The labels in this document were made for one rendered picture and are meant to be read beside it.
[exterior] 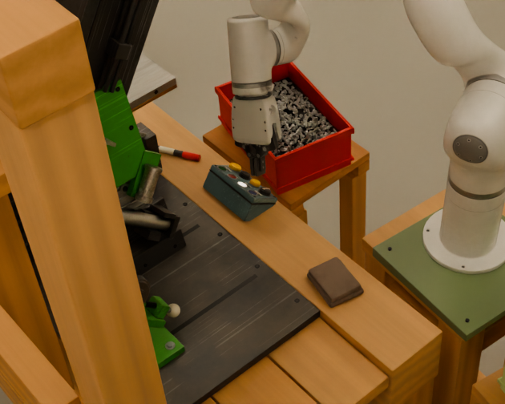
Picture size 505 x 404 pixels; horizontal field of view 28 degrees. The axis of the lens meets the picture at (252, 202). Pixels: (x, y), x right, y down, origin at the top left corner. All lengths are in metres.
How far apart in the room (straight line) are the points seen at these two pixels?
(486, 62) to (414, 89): 2.03
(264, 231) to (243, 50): 0.40
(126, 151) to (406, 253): 0.63
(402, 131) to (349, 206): 1.20
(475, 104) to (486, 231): 0.34
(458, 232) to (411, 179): 1.47
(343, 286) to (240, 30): 0.55
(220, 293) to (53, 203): 1.01
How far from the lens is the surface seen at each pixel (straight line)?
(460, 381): 2.24
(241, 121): 2.11
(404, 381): 2.01
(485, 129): 1.84
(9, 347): 1.58
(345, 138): 2.38
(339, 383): 1.94
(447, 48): 1.83
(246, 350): 1.97
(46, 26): 0.99
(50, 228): 1.12
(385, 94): 3.90
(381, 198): 3.49
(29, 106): 1.00
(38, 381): 1.53
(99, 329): 1.27
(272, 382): 1.95
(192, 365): 1.96
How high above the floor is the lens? 2.49
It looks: 45 degrees down
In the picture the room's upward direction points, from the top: 6 degrees counter-clockwise
